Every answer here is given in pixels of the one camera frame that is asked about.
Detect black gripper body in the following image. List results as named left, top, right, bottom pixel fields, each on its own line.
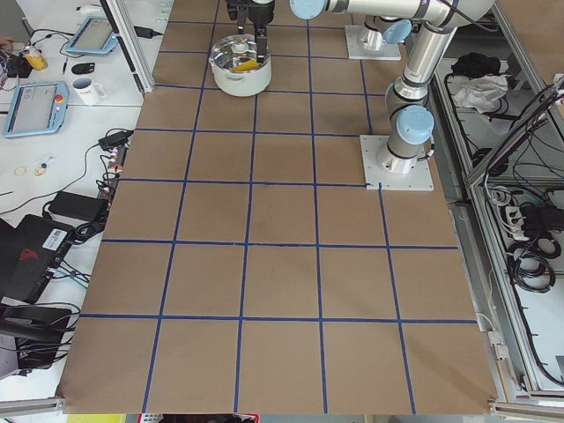
left=226, top=0, right=275, bottom=25

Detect yellow corn cob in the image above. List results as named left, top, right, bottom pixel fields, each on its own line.
left=231, top=59, right=261, bottom=72

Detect glass pot lid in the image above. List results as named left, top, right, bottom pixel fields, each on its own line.
left=209, top=34, right=270, bottom=72

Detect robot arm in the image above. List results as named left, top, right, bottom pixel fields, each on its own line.
left=226, top=0, right=412, bottom=63
left=290, top=0, right=494, bottom=174

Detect mint green pot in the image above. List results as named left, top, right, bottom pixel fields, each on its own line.
left=210, top=55, right=271, bottom=97

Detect far blue teach pendant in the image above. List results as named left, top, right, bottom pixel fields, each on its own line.
left=65, top=17, right=118, bottom=55

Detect blue teach pendant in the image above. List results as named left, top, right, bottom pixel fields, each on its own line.
left=3, top=81, right=70, bottom=138
left=65, top=17, right=118, bottom=55

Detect white mug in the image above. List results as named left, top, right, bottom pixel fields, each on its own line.
left=72, top=77, right=106, bottom=106

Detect black round case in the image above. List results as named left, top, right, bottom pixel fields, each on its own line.
left=71, top=62, right=95, bottom=75

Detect white crumpled cloth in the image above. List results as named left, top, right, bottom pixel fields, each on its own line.
left=453, top=75, right=508, bottom=114

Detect near blue teach pendant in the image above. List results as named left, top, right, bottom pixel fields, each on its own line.
left=3, top=81, right=70, bottom=138

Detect black power adapter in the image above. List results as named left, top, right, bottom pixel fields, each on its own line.
left=48, top=191, right=108, bottom=222

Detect black laptop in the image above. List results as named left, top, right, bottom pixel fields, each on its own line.
left=1, top=214, right=75, bottom=303

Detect aluminium frame post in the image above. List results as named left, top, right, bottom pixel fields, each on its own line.
left=100, top=0, right=155, bottom=95

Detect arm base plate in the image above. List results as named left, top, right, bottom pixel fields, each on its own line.
left=345, top=26, right=402, bottom=61
left=360, top=135, right=434, bottom=191

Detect coiled black cables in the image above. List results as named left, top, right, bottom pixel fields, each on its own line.
left=506, top=237, right=556, bottom=292

